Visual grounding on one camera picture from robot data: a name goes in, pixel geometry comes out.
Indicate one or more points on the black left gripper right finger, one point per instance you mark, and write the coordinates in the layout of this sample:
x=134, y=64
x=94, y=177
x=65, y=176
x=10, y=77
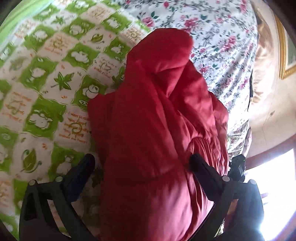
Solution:
x=222, y=190

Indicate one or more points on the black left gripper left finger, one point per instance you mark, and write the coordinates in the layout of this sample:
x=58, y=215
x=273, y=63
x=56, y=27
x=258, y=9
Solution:
x=36, y=220

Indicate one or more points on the red padded jacket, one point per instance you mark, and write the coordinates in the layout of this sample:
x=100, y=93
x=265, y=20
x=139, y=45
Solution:
x=145, y=133

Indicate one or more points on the beige pillow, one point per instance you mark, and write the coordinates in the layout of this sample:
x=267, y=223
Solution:
x=263, y=74

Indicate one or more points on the gold framed picture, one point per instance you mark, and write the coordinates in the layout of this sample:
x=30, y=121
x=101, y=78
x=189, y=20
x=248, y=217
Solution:
x=287, y=51

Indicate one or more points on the floral white pink bedsheet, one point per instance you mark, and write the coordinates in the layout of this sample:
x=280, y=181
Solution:
x=225, y=42

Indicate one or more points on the green white patterned quilt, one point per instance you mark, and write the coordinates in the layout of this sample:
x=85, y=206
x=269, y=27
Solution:
x=55, y=57

